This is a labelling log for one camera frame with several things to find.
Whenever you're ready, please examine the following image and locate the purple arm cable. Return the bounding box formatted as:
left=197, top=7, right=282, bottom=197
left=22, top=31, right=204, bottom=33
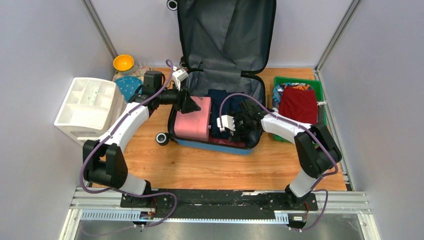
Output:
left=218, top=93, right=339, bottom=232
left=79, top=59, right=178, bottom=229

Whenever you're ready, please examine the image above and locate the clear drinking glass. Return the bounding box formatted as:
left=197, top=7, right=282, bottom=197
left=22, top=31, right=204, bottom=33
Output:
left=136, top=58, right=148, bottom=68

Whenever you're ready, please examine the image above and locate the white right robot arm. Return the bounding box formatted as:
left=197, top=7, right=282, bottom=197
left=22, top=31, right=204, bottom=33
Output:
left=233, top=99, right=343, bottom=210

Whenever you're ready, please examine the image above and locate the pinkish maroon garment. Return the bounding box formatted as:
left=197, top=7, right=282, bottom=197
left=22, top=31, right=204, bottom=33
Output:
left=208, top=136, right=246, bottom=147

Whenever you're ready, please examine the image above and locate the white plastic drawer organizer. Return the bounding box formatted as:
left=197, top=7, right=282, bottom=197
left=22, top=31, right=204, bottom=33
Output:
left=54, top=77, right=127, bottom=146

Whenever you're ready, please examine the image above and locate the blue fish-print suitcase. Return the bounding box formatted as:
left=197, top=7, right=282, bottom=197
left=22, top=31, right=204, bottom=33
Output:
left=155, top=0, right=277, bottom=157

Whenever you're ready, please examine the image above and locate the teal polka-dot plate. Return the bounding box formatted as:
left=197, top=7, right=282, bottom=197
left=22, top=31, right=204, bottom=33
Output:
left=115, top=76, right=143, bottom=103

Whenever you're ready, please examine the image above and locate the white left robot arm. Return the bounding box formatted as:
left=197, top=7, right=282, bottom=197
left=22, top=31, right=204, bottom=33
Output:
left=79, top=69, right=201, bottom=208

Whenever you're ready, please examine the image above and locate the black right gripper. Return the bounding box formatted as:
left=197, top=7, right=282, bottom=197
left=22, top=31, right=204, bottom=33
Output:
left=226, top=111, right=252, bottom=142

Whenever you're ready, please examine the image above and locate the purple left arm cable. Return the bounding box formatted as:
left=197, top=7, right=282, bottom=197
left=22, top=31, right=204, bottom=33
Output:
left=79, top=59, right=178, bottom=229

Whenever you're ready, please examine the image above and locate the navy blue garment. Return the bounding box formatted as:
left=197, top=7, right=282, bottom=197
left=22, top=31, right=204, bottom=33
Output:
left=205, top=89, right=247, bottom=140

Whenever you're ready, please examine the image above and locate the pink leather toiletry bag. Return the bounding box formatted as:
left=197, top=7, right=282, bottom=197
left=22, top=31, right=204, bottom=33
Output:
left=174, top=96, right=212, bottom=142

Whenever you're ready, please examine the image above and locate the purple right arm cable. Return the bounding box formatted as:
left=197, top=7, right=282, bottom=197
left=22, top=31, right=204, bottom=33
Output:
left=218, top=93, right=339, bottom=232

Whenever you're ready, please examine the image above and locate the yellow bowl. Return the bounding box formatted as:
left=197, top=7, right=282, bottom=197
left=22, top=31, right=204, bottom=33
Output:
left=112, top=54, right=135, bottom=72

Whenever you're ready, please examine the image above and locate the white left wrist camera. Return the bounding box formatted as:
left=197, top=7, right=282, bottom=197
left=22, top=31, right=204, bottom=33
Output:
left=172, top=66, right=189, bottom=91

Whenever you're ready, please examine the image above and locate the green plastic tray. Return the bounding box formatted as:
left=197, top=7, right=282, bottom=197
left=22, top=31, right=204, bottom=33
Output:
left=272, top=76, right=328, bottom=143

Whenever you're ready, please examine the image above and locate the dark red garment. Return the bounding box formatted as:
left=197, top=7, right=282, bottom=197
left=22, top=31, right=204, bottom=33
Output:
left=278, top=87, right=318, bottom=124

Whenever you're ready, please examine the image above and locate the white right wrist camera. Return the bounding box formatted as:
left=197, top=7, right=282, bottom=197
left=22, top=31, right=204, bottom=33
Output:
left=216, top=115, right=236, bottom=132

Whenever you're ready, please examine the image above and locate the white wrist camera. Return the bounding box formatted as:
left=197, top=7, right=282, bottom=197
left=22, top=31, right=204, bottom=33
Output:
left=172, top=66, right=189, bottom=91
left=216, top=115, right=236, bottom=132

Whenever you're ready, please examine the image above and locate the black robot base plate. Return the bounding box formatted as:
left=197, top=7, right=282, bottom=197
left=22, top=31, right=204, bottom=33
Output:
left=120, top=188, right=319, bottom=226

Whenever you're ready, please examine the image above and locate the aluminium frame rail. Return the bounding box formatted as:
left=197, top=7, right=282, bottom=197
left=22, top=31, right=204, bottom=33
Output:
left=60, top=188, right=380, bottom=240

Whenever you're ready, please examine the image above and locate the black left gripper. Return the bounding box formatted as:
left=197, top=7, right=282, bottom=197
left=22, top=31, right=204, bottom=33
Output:
left=155, top=81, right=201, bottom=115

